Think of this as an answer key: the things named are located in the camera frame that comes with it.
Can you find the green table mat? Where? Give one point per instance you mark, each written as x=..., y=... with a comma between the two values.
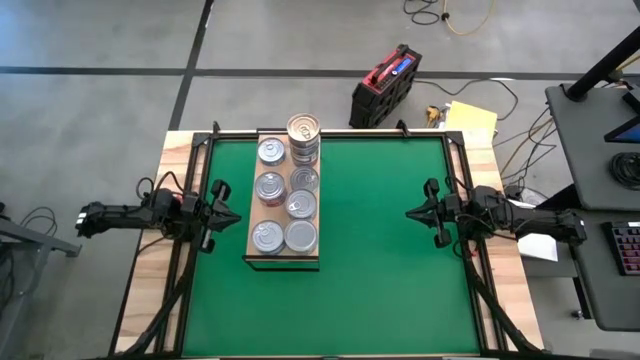
x=380, y=250

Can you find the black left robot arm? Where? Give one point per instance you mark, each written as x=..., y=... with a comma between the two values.
x=130, y=215

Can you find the red black tool case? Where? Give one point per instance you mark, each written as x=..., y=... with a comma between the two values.
x=382, y=95

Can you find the black aluminium table frame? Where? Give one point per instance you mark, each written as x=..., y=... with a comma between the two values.
x=350, y=135

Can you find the blue label barcode can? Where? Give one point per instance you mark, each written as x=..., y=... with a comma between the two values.
x=301, y=204

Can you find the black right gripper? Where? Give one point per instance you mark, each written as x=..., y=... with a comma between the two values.
x=452, y=212

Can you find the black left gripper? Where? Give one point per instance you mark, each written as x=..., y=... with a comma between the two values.
x=202, y=217

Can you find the plain grey lid can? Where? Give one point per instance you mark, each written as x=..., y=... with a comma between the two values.
x=300, y=235

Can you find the tablet screen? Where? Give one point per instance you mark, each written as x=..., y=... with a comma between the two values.
x=627, y=132

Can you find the red label can silver lid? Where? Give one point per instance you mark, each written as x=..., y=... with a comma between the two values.
x=274, y=203
x=270, y=186

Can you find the yellow plug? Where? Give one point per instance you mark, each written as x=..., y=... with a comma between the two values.
x=432, y=116

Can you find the blue white label can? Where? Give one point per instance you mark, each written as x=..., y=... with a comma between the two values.
x=271, y=151

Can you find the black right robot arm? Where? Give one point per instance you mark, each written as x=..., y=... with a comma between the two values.
x=540, y=220

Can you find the wooden board tray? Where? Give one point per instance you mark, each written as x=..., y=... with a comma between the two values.
x=267, y=214

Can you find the grey desk top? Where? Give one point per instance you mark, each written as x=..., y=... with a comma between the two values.
x=595, y=290
x=585, y=150

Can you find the grey metal stand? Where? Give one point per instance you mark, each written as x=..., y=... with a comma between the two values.
x=35, y=240

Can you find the black pole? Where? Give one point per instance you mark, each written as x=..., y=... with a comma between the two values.
x=605, y=65

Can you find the white paper sheet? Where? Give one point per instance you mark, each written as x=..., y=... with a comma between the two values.
x=542, y=249

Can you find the green label can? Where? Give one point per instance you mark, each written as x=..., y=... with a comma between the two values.
x=304, y=177

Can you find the black keyboard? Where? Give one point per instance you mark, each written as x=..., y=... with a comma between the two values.
x=625, y=247

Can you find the yellow paper pad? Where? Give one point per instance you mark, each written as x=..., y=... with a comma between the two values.
x=470, y=120

